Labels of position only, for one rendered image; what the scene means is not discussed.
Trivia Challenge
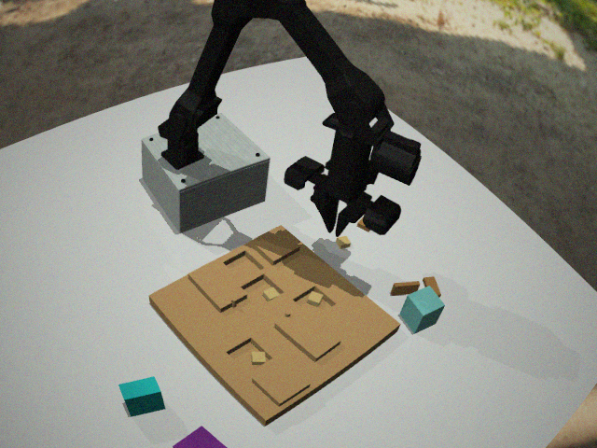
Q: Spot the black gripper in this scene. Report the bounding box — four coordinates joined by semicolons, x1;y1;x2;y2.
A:
284;156;401;237

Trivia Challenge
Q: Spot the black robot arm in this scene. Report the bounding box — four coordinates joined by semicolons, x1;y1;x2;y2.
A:
158;0;422;193

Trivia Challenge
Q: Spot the tan square puzzle board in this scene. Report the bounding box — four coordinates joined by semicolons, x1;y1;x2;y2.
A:
148;225;401;426

